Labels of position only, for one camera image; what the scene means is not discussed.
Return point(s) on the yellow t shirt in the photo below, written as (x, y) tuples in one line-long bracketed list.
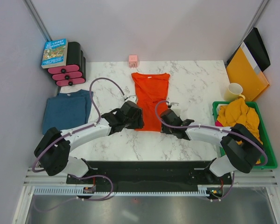
[(237, 111)]

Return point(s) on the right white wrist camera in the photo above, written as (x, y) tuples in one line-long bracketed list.
[(174, 107)]

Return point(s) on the yellow mug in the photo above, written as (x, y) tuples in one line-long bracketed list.
[(233, 92)]

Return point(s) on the black white folder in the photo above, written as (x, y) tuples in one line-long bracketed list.
[(254, 43)]

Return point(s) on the green plastic bin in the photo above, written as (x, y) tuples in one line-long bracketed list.
[(272, 163)]

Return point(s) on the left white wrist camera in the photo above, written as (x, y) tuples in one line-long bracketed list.
[(132, 98)]

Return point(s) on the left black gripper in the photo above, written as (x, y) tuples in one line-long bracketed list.
[(139, 123)]

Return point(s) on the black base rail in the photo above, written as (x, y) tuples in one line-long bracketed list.
[(149, 175)]

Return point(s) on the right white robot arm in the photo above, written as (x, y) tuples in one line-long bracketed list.
[(242, 149)]

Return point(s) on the black pink drawer organizer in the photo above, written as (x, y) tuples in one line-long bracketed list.
[(75, 69)]

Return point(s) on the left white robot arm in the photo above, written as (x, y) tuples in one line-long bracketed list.
[(53, 151)]

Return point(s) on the white cable duct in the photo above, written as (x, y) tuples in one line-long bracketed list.
[(95, 191)]

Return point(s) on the orange t shirt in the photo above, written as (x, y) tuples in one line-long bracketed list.
[(150, 89)]

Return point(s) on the folded blue t shirt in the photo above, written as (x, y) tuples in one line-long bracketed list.
[(67, 110)]

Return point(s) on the blue treehouse book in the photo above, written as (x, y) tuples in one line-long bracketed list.
[(54, 54)]

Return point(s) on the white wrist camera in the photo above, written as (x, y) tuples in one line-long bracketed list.
[(174, 107), (132, 98)]

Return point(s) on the pink cube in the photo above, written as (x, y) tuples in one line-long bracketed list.
[(133, 61)]

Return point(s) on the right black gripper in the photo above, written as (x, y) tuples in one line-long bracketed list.
[(164, 129)]

